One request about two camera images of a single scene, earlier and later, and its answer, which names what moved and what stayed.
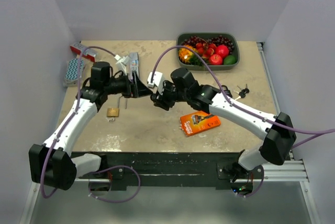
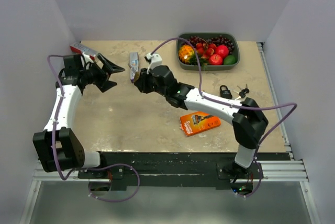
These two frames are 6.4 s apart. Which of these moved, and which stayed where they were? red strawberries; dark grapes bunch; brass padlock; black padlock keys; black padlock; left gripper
Moved: brass padlock; left gripper
Stayed: red strawberries; black padlock; dark grapes bunch; black padlock keys
